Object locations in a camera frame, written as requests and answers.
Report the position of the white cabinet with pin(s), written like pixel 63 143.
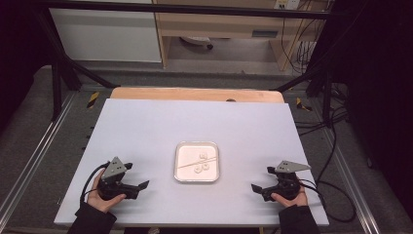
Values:
pixel 104 35

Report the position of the person's right hand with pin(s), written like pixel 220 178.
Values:
pixel 293 202

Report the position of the black metal stand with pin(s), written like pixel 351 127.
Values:
pixel 58 84
pixel 326 94

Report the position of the white wall socket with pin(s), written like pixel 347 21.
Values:
pixel 287 4

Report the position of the light wooden desk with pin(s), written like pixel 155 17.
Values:
pixel 220 24

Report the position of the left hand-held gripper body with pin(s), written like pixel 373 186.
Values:
pixel 112 190

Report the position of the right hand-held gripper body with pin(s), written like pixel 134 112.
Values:
pixel 287 188

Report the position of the dark curtain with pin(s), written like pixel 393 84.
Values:
pixel 380 81
pixel 16 48

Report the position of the yellow black tape strip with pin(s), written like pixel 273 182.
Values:
pixel 93 99
pixel 302 104

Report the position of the small white bead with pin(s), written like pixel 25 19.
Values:
pixel 197 169
pixel 205 166
pixel 203 156

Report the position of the white table board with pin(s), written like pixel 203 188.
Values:
pixel 156 123

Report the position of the person's left hand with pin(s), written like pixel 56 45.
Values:
pixel 99 201

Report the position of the office chair wheel base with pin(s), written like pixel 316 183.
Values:
pixel 198 40

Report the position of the aluminium floor rail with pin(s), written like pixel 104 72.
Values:
pixel 35 152
pixel 354 182

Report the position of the black horizontal frame bar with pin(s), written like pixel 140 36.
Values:
pixel 195 10

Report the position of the square white tray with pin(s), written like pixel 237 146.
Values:
pixel 188 152

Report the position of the wooden table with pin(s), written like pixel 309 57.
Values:
pixel 181 94

